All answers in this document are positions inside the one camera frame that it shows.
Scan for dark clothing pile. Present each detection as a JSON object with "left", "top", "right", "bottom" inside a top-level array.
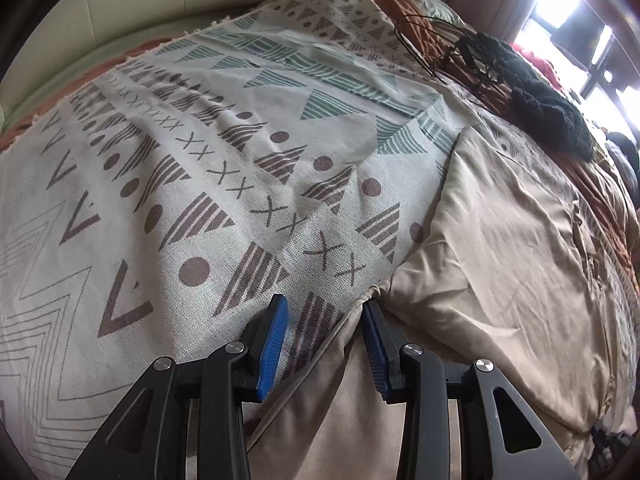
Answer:
[{"left": 604, "top": 130, "right": 640, "bottom": 198}]

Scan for patterned white blanket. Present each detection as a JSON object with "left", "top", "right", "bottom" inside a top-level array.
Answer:
[{"left": 0, "top": 0, "right": 640, "bottom": 480}]

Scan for beige garment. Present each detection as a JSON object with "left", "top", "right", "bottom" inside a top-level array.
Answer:
[{"left": 245, "top": 127, "right": 623, "bottom": 480}]

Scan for black knitted garment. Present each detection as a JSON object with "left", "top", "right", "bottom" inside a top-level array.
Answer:
[{"left": 477, "top": 32, "right": 596, "bottom": 163}]

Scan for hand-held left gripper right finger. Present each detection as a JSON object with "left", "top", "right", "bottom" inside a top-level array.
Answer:
[{"left": 361, "top": 300, "right": 581, "bottom": 480}]

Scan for black wire clothes hanger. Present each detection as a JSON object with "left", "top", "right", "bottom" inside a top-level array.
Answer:
[{"left": 395, "top": 14, "right": 508, "bottom": 108}]

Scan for red cloth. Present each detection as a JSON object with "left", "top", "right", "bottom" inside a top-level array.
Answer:
[{"left": 515, "top": 42, "right": 568, "bottom": 92}]

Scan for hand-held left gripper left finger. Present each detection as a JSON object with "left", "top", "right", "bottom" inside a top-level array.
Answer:
[{"left": 65, "top": 294, "right": 291, "bottom": 480}]

